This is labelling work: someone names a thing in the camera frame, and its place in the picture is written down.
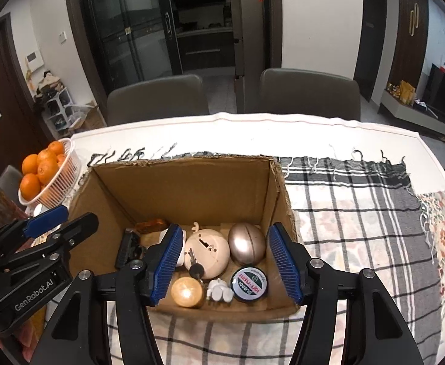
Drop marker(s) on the white bottle yellow cap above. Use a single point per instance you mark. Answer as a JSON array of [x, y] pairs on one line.
[[186, 292]]

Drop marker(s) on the glass sliding door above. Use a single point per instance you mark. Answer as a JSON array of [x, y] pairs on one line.
[[139, 26]]

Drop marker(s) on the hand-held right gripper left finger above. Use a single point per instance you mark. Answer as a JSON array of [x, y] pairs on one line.
[[165, 266]]

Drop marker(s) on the white plastic fruit basket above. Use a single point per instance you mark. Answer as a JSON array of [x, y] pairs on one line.
[[68, 167]]

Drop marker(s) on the cream round deer toy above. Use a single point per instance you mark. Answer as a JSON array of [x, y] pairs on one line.
[[211, 249]]

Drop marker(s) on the grey television cabinet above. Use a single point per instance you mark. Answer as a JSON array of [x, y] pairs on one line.
[[408, 116]]

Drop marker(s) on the black ribbed plastic object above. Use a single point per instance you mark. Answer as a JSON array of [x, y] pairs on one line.
[[127, 249]]

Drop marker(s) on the black white checked cloth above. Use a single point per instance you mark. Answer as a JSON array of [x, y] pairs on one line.
[[359, 235]]

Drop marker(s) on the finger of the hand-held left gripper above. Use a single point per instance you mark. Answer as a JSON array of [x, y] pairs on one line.
[[74, 230], [44, 220]]

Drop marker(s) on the white light switch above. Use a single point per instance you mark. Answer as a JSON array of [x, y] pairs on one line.
[[63, 37]]

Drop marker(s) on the yellow paper bag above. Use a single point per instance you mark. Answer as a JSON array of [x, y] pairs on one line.
[[401, 92]]

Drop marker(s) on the round metal tin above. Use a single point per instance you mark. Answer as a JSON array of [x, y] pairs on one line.
[[249, 284]]

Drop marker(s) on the white shoe rack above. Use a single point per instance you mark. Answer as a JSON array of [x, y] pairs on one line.
[[59, 110]]

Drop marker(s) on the gold metal egg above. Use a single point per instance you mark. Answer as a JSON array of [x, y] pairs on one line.
[[245, 245]]

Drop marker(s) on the brown cardboard box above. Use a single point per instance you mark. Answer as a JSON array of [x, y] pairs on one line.
[[184, 194]]

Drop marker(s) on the grey leather dining chair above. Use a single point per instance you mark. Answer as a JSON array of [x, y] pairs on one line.
[[158, 99], [310, 95], [9, 182]]

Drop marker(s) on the white wall intercom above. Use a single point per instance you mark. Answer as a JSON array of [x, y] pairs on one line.
[[33, 61]]

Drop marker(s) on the brown wooden piece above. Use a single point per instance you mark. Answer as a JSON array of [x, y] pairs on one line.
[[152, 226]]

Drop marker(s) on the pile of oranges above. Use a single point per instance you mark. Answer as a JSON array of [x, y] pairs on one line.
[[38, 167]]

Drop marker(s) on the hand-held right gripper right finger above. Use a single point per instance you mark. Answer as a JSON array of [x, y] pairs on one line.
[[285, 266]]

